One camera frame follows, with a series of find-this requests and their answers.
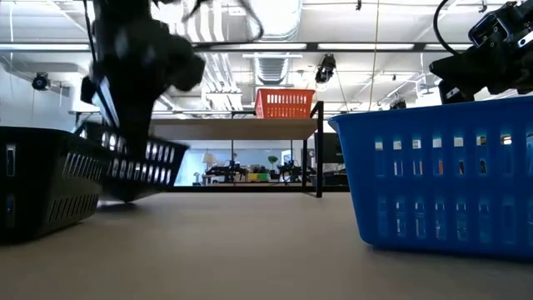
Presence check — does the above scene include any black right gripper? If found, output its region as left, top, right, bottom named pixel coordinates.
left=428, top=24, right=533, bottom=105

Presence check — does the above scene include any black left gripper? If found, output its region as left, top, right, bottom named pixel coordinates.
left=80, top=18, right=207, bottom=159

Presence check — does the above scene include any black plastic basket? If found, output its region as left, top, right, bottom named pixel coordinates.
left=74, top=120, right=191, bottom=204
left=0, top=126, right=113, bottom=245

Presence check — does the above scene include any wooden shelf with black legs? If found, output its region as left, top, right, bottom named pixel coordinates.
left=148, top=99, right=325, bottom=199

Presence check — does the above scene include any blue plastic basket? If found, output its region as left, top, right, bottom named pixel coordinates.
left=327, top=96, right=533, bottom=262

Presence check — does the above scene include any white table lamp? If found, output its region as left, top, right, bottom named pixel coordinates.
left=202, top=152, right=217, bottom=176

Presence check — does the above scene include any black monitor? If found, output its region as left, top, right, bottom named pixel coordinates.
left=322, top=132, right=349, bottom=187

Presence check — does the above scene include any black overhead light bar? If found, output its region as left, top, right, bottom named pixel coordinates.
left=193, top=41, right=474, bottom=53

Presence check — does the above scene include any orange plastic basket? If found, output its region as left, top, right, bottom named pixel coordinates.
left=254, top=87, right=316, bottom=120

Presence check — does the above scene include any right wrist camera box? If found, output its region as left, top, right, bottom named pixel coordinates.
left=468, top=11, right=512, bottom=48

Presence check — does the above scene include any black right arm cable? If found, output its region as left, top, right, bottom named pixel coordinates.
left=432, top=0, right=461, bottom=58

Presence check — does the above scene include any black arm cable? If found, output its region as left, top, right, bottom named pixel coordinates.
left=182, top=0, right=266, bottom=43
left=432, top=0, right=461, bottom=58

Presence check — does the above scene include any black ceiling-mounted camera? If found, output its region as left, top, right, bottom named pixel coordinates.
left=32, top=72, right=52, bottom=92

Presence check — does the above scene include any black hanging overhead camera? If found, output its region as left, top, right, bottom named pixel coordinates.
left=314, top=53, right=337, bottom=84

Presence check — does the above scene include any black table frame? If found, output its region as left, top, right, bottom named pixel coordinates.
left=168, top=185, right=351, bottom=193

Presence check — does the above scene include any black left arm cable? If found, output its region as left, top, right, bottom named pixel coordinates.
left=182, top=0, right=266, bottom=43

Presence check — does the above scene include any silver ventilation duct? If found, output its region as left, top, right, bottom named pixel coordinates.
left=248, top=0, right=304, bottom=87

